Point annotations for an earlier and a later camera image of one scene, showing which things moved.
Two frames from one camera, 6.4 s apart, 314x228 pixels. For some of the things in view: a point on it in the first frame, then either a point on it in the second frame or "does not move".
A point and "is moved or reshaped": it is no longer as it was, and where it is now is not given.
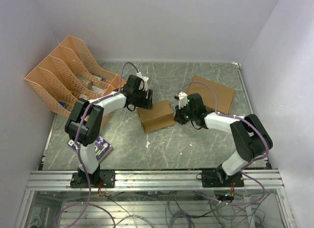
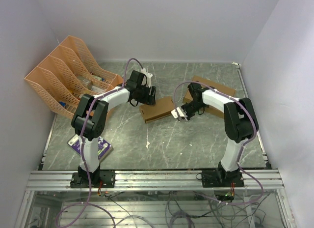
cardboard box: (160, 116) is moved or reshaped
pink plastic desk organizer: (70, 74) does not move
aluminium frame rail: (151, 180) does not move
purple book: (102, 147) does not move
